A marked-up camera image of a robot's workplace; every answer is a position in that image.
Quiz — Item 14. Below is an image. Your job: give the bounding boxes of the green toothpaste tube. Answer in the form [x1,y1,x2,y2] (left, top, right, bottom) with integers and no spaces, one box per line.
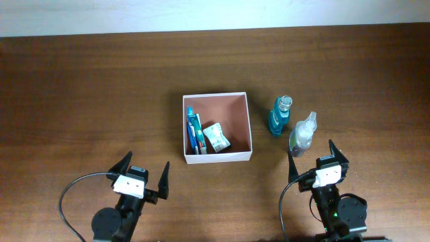
[193,114,207,155]

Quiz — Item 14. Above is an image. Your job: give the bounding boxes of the blue white toothbrush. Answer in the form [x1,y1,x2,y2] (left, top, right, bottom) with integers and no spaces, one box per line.
[187,106,200,155]

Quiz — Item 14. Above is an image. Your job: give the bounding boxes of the clear purple spray bottle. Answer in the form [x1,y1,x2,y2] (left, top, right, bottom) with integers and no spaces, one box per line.
[289,112,317,157]

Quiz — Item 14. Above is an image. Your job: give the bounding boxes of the teal mouthwash bottle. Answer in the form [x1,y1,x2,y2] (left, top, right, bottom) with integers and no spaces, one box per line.
[269,95,293,136]

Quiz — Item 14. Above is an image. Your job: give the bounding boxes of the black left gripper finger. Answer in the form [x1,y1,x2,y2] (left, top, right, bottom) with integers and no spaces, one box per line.
[158,161,170,200]
[108,151,132,175]

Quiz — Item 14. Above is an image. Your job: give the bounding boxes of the blue disposable razor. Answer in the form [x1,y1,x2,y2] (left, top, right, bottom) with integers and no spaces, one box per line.
[187,122,196,155]

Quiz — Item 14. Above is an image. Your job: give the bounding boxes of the white green packet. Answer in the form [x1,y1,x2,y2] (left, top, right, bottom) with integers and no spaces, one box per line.
[203,123,231,153]

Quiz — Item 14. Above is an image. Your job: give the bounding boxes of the pink open cardboard box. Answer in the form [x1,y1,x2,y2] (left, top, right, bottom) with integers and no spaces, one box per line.
[182,92,253,165]

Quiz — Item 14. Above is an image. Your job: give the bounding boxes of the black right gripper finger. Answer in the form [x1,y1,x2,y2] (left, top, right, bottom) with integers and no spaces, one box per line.
[288,151,299,184]
[329,139,347,163]

